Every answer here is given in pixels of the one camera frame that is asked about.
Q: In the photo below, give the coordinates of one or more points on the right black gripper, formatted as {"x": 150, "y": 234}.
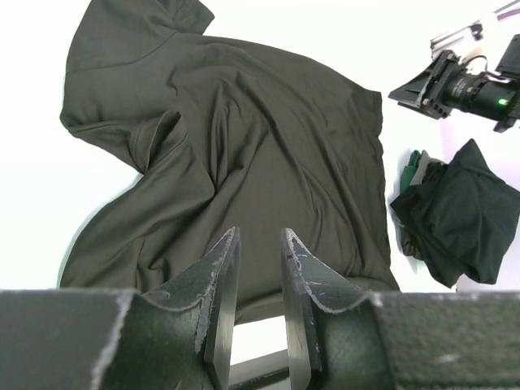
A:
{"x": 443, "y": 86}

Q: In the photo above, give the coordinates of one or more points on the green folded shirt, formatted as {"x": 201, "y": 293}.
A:
{"x": 415, "y": 169}

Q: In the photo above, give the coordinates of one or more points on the aluminium frame rail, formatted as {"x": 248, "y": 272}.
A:
{"x": 469, "y": 33}

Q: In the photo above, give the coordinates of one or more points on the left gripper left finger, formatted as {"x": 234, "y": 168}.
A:
{"x": 179, "y": 335}

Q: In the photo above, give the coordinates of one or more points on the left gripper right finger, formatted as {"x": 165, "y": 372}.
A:
{"x": 333, "y": 335}

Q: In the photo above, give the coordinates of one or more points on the black printed t shirt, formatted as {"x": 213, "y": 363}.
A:
{"x": 224, "y": 133}

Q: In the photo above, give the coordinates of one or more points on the stack of folded black shirts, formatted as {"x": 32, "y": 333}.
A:
{"x": 461, "y": 220}

